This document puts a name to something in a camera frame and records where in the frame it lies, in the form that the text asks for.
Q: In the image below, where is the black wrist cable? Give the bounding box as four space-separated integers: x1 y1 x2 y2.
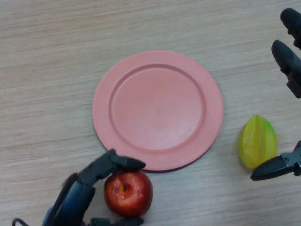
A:
11 218 30 226

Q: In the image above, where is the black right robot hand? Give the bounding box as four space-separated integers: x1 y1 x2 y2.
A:
250 8 301 181

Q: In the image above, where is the yellow green starfruit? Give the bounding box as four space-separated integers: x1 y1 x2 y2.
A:
238 114 278 170

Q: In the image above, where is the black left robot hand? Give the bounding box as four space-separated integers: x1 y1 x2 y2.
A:
42 149 147 226

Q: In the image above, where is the red apple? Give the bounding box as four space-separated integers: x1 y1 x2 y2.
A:
104 171 153 218

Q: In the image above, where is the pink round plate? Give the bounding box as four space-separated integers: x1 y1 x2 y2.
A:
92 50 224 172

